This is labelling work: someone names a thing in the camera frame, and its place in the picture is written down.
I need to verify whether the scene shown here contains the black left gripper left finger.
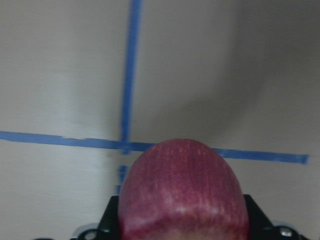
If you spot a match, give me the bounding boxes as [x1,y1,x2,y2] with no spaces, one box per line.
[96,195,120,240]

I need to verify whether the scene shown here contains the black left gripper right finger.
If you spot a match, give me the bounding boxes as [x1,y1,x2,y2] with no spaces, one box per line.
[243,194,277,240]

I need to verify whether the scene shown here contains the red yellow apple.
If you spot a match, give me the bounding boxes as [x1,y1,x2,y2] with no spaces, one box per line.
[118,139,250,240]

